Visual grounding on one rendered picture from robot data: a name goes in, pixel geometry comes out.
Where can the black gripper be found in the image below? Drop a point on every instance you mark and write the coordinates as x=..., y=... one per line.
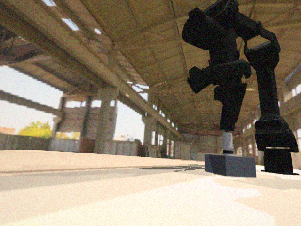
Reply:
x=228, y=72

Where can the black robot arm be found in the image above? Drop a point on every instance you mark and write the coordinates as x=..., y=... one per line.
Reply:
x=216, y=28

